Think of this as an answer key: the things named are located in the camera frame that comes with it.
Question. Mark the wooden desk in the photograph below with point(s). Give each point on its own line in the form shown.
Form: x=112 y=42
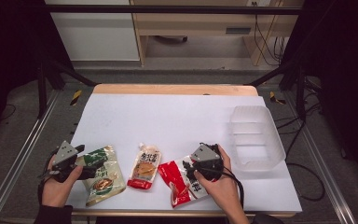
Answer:
x=199 y=23

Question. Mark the white sheet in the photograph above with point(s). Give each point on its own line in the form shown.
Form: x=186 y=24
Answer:
x=167 y=124

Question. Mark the dark rounded object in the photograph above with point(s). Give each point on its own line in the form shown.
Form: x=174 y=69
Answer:
x=267 y=219

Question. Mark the person's right hand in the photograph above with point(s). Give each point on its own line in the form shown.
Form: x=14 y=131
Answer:
x=220 y=189

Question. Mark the green and beige snack packet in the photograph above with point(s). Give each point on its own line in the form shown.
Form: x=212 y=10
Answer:
x=105 y=185

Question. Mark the red and white packet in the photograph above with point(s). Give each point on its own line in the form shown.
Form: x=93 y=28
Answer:
x=175 y=182

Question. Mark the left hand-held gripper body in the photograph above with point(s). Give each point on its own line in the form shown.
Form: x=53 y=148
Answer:
x=64 y=152

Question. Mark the small beige spout pouch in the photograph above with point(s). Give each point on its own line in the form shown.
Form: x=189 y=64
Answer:
x=144 y=169

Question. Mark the black horizontal frame bar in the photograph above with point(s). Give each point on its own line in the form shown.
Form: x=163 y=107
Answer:
x=167 y=9

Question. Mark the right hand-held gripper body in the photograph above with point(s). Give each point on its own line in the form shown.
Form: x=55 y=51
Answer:
x=203 y=154

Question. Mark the white cabinet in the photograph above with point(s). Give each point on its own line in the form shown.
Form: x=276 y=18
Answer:
x=96 y=37

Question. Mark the aluminium rail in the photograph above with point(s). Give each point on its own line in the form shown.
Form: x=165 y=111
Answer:
x=326 y=180
x=12 y=174

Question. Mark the person's left hand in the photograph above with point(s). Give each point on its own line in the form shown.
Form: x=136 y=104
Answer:
x=54 y=193

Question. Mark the translucent plastic container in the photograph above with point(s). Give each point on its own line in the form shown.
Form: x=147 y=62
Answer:
x=254 y=140

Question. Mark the dark curtain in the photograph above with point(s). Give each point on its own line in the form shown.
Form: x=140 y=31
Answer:
x=6 y=46
x=348 y=46

